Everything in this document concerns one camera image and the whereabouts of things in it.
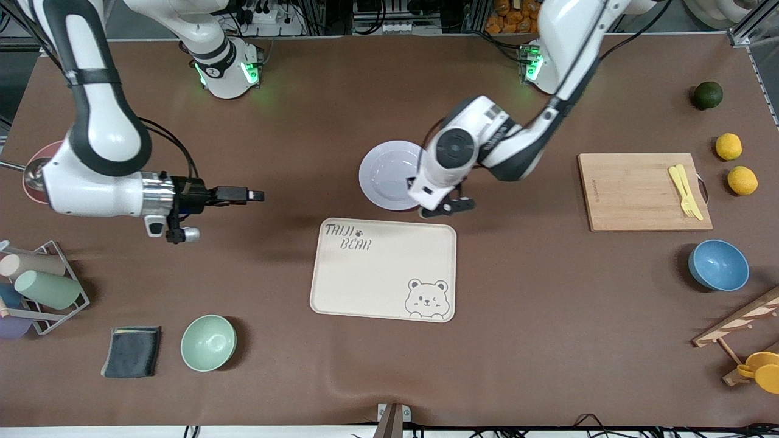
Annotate lavender round plate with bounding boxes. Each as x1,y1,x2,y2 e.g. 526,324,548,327
358,141,427,212

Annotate cream bear print tray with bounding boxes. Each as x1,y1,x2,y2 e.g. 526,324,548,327
309,218,458,323

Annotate light green bowl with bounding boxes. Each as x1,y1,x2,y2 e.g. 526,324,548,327
180,315,237,373

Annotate silver metal scoop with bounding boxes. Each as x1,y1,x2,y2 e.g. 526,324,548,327
0,157,54,190

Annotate pink bowl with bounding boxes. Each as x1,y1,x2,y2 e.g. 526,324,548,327
23,140,68,201

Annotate dark grey folded cloth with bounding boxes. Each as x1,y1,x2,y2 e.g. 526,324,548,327
100,326,162,379

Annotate mint green cup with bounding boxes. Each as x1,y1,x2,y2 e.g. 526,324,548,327
14,269,82,310

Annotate white power strip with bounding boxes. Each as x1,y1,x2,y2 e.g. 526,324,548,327
382,20,443,35
246,0,305,36

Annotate beige cup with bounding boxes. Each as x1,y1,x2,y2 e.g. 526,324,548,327
0,253,66,280

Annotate bamboo cutting board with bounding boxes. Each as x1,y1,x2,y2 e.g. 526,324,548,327
577,153,714,232

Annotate bag of bread rolls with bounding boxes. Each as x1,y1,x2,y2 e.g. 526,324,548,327
485,0,548,35

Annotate purple cup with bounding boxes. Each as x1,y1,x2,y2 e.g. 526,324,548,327
0,315,34,340

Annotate yellow plastic fork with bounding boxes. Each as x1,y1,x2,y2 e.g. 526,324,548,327
668,166,698,220

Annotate yellow plastic knife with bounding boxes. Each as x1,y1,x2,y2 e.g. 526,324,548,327
676,164,705,221

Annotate blue bowl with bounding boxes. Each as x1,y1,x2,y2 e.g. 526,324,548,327
688,239,750,292

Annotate dark green lime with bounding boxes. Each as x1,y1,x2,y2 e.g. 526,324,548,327
694,81,724,110

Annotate yellow lemon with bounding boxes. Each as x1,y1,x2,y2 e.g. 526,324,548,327
715,133,743,161
727,166,759,196

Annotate wooden peg rack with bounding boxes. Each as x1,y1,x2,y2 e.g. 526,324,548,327
692,286,779,387

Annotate yellow plastic cup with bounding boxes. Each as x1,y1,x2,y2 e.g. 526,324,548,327
736,351,779,395

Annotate grey wire cup rack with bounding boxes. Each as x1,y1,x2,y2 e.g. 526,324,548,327
0,240,91,336

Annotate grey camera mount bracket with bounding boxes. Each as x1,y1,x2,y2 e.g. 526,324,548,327
372,403,412,438

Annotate aluminium frame profile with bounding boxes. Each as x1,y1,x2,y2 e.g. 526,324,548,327
728,0,779,86

